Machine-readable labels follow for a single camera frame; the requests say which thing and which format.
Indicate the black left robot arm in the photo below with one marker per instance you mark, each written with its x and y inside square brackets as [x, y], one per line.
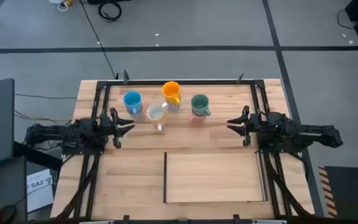
[57, 132]

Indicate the blue tile patterned mug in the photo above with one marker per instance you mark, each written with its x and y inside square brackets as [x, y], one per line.
[173, 107]

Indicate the black mat hazard stripes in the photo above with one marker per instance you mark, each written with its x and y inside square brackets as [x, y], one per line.
[350, 193]

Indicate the green mug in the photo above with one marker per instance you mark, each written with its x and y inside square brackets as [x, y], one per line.
[200, 104]

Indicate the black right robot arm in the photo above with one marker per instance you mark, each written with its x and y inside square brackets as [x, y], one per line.
[315, 133]

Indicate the orange mug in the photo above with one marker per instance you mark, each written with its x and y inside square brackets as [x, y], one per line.
[171, 90]

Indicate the black aluminium rig frame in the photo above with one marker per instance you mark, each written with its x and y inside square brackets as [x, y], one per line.
[182, 82]

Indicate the black computer mouse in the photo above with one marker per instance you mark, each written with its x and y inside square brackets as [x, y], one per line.
[7, 214]

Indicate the white SA2 paper sheet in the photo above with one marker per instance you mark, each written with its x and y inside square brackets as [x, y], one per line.
[40, 196]

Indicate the pink mug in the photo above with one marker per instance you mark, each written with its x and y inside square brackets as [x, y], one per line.
[197, 118]

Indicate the grey computer desk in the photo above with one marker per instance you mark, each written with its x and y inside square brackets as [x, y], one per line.
[8, 186]

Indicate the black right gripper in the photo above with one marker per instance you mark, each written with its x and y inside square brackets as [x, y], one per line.
[255, 124]

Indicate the yellow dotted mug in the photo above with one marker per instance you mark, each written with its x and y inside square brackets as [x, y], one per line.
[156, 113]

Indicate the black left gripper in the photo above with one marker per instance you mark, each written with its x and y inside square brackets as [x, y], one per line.
[107, 126]

